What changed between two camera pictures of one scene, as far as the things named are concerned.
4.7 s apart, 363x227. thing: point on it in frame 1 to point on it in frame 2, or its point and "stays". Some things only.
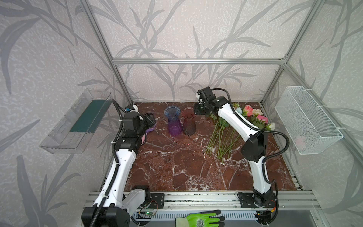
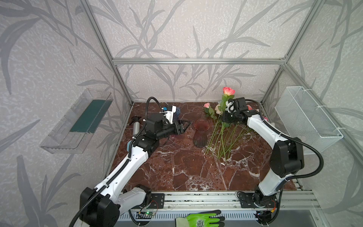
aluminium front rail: (260, 202) stays
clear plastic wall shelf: (70, 134) stays
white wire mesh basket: (310, 130) stays
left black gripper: (149, 120) to (179, 130)
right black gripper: (196, 111) to (225, 119)
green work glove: (203, 219) stays
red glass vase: (189, 124) to (201, 126)
